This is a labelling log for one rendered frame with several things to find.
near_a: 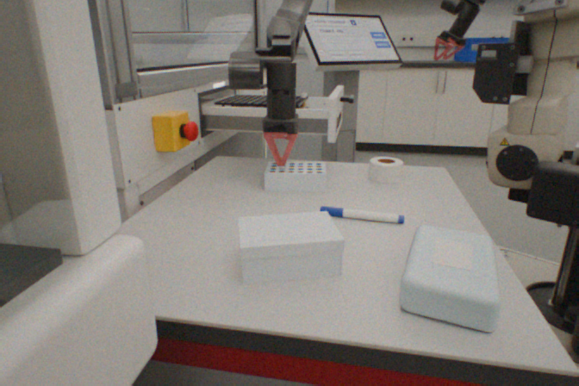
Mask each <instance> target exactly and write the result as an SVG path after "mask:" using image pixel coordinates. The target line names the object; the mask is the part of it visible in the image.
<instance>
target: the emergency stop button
mask: <svg viewBox="0 0 579 386"><path fill-rule="evenodd" d="M183 134H184V136H186V138H187V140H188V141H195V140H196V139H197V137H198V126H197V124H196V123H195V122H194V121H189V122H188V123H187V125H185V126H184V129H183Z"/></svg>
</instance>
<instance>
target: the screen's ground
mask: <svg viewBox="0 0 579 386"><path fill-rule="evenodd" d="M311 17H329V18H348V19H360V20H361V22H362V24H363V27H349V26H322V25H314V27H307V29H308V32H309V35H310V37H311V39H312V42H313V43H314V47H315V49H316V48H325V47H324V46H323V44H322V41H321V38H320V36H347V37H370V41H371V43H372V45H373V47H374V48H375V49H325V52H326V54H327V57H319V59H321V61H358V60H399V59H398V56H397V54H396V52H395V49H394V48H393V46H392V44H391V42H390V40H389V39H388V37H387V35H386V33H385V31H384V29H383V26H382V24H381V23H380V21H379V19H378V18H360V17H342V16H308V17H307V19H308V20H312V19H311ZM336 28H364V29H365V31H367V33H368V35H369V36H366V35H338V34H337V32H336ZM370 31H376V32H384V33H385V36H386V38H387V39H372V37H371V35H370ZM374 41H388V42H389V44H390V45H391V46H392V48H377V47H376V45H375V42H374ZM343 50H346V54H347V56H348V59H332V58H331V55H330V53H329V52H332V51H343ZM348 50H363V51H364V56H365V57H366V59H351V57H350V55H349V52H348Z"/></svg>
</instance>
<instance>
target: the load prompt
mask: <svg viewBox="0 0 579 386"><path fill-rule="evenodd" d="M311 19H312V21H313V23H314V25H322V26H349V27H363V24H362V22H361V20H360V19H348V18H329V17H311Z"/></svg>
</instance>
